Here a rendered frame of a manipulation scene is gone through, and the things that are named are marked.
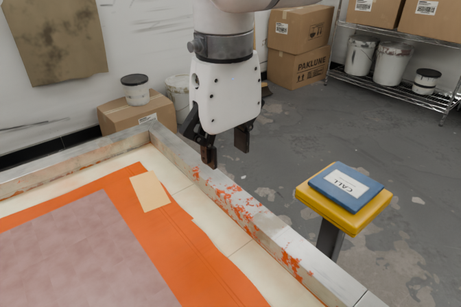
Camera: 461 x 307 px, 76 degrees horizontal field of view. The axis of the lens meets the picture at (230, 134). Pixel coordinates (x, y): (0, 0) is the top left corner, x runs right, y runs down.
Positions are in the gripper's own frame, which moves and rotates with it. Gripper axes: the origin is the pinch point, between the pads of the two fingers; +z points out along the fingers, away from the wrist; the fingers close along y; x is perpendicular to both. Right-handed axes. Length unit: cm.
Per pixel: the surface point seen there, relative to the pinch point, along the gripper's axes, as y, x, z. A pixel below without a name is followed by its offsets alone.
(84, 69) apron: 25, 193, 45
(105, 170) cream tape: -13.5, 22.7, 11.4
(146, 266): -16.8, -2.5, 11.7
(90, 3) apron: 41, 195, 3
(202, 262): -10.3, -7.0, 11.7
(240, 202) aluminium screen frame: -0.5, -4.2, 8.2
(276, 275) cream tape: -3.6, -15.2, 11.8
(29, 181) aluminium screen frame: -26.1, 25.9, 9.5
